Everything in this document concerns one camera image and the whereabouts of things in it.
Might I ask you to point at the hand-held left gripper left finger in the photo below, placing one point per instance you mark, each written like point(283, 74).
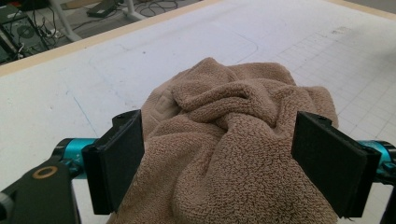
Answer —
point(115, 168)

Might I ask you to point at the brown terry towel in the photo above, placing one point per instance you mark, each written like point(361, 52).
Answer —
point(218, 155)

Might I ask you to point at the white foam mat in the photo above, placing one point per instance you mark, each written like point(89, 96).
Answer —
point(186, 37)

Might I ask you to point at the black computer tower with fan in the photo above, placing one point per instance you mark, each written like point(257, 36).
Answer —
point(26, 32)

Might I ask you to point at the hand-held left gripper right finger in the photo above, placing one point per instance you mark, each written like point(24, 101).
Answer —
point(333, 168)

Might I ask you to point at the white metal desk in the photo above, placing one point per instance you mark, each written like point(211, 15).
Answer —
point(63, 21)

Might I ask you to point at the flat black box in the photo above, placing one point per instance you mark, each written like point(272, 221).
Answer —
point(101, 9)

